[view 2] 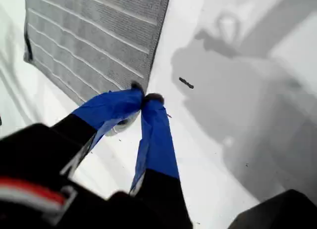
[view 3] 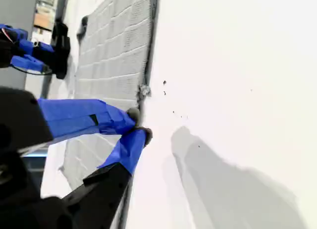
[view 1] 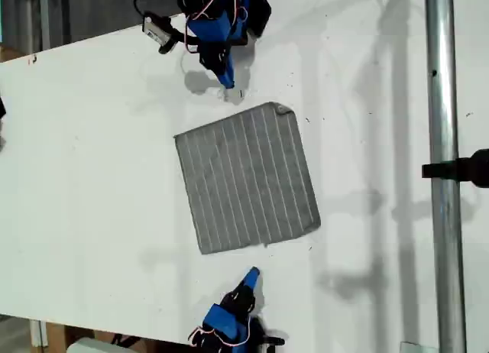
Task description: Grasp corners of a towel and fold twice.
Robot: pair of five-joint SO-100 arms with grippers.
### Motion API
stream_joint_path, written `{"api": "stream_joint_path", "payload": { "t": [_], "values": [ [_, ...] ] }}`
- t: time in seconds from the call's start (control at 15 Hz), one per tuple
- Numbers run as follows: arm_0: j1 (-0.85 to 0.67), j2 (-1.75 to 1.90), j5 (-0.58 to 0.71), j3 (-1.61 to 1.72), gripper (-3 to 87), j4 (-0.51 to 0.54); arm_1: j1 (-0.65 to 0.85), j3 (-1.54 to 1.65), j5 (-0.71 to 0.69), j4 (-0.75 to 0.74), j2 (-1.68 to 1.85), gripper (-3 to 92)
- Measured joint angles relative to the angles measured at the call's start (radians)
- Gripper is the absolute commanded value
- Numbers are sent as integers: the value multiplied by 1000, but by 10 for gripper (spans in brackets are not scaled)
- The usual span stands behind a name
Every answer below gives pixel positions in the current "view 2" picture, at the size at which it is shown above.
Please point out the grey striped towel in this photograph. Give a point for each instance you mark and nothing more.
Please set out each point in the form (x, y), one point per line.
(86, 40)

